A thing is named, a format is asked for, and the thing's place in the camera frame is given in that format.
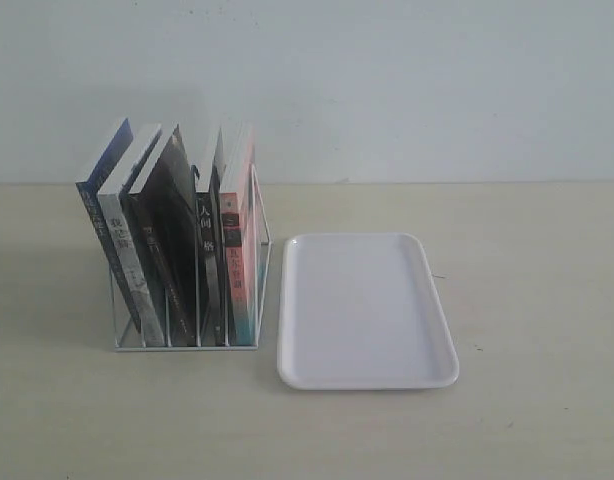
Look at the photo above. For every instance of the black white book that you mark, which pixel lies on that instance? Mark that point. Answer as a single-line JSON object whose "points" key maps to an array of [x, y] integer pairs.
{"points": [[208, 176]]}

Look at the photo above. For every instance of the pink red book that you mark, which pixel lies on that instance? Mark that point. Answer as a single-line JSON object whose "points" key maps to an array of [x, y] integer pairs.
{"points": [[235, 208]]}

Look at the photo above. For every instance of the dark brown book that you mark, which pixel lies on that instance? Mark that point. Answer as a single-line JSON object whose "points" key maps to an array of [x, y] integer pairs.
{"points": [[161, 197]]}

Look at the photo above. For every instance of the grey white book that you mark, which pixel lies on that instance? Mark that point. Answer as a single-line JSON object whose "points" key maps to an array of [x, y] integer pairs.
{"points": [[145, 297]]}

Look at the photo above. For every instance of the white plastic tray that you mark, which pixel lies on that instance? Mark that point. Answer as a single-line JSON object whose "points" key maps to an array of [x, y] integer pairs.
{"points": [[360, 311]]}

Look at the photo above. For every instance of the white wire book rack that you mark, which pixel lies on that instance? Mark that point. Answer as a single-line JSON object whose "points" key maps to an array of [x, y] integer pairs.
{"points": [[126, 338]]}

